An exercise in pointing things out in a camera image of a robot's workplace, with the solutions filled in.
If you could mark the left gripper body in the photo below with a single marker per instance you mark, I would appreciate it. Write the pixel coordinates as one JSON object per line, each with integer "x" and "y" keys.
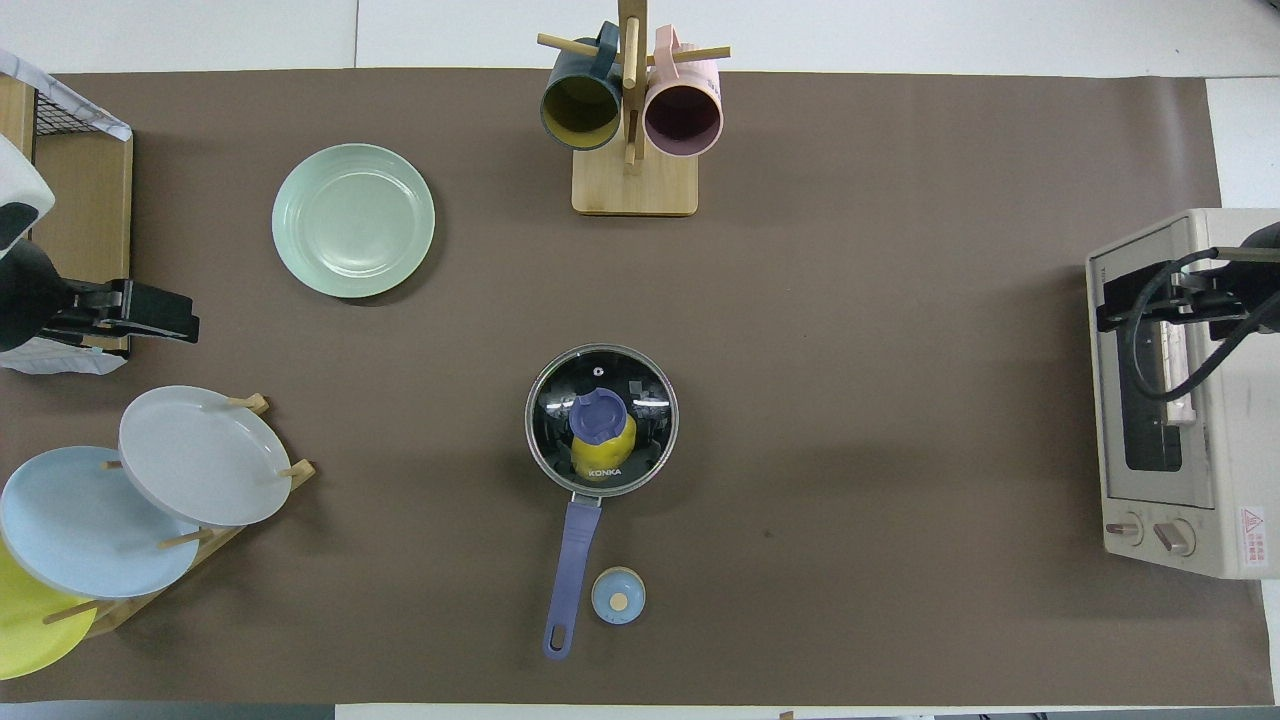
{"x": 95, "y": 308}

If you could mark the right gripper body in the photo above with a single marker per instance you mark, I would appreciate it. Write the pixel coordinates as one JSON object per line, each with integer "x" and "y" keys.
{"x": 1210, "y": 305}

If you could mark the glass lid with blue knob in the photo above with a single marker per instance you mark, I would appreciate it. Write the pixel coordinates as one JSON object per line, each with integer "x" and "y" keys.
{"x": 598, "y": 415}

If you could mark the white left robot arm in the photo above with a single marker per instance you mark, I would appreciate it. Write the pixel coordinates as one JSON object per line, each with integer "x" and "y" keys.
{"x": 25, "y": 295}

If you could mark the grey plate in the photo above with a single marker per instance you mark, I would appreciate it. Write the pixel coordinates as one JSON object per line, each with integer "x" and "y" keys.
{"x": 205, "y": 455}

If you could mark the wooden plate rack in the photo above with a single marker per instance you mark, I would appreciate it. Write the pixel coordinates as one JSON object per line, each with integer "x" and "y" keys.
{"x": 200, "y": 535}

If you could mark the light green plate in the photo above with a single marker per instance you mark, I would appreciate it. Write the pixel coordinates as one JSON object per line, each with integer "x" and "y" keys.
{"x": 353, "y": 220}

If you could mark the light blue plate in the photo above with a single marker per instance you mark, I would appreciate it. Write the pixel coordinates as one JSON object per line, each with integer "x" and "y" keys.
{"x": 80, "y": 525}

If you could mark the yellow plate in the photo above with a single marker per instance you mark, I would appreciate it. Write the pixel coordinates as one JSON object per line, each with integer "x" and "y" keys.
{"x": 30, "y": 630}

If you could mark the white crumpled cloth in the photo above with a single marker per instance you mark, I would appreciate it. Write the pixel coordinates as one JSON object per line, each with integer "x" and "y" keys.
{"x": 60, "y": 358}

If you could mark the dark wooden board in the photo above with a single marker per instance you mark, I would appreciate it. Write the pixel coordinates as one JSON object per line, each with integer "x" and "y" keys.
{"x": 90, "y": 210}

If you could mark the beige toaster oven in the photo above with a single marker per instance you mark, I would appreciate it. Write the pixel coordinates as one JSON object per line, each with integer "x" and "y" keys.
{"x": 1230, "y": 480}

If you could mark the white patterned cloth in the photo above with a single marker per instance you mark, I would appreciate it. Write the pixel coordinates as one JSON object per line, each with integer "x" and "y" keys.
{"x": 60, "y": 95}

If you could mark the brown table mat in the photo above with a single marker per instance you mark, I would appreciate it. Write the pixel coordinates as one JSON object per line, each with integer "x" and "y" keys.
{"x": 850, "y": 400}

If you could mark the dark teal mug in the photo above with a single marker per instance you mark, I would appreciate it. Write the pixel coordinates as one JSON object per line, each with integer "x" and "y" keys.
{"x": 580, "y": 105}

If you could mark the dark blue saucepan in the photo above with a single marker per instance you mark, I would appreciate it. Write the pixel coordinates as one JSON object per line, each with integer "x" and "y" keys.
{"x": 572, "y": 570}

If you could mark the wooden mug tree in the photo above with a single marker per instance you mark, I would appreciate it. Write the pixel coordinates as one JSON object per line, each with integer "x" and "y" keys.
{"x": 635, "y": 185}

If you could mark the pink mug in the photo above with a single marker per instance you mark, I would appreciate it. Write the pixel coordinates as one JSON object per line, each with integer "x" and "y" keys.
{"x": 683, "y": 115}

